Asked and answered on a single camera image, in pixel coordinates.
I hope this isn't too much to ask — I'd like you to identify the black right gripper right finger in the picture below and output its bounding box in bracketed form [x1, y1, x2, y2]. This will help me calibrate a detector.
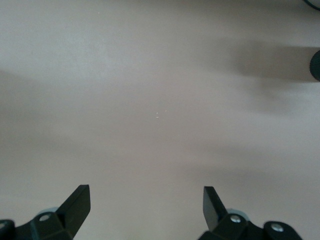
[198, 185, 304, 240]

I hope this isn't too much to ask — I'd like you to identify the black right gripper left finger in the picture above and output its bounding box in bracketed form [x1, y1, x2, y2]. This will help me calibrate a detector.
[0, 184, 91, 240]

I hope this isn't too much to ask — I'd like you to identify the black padded rod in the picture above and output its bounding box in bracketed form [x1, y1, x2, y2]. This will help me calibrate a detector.
[309, 49, 320, 82]

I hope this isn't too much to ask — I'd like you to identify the black looping cable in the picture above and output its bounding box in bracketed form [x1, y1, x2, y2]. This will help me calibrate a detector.
[302, 0, 320, 10]

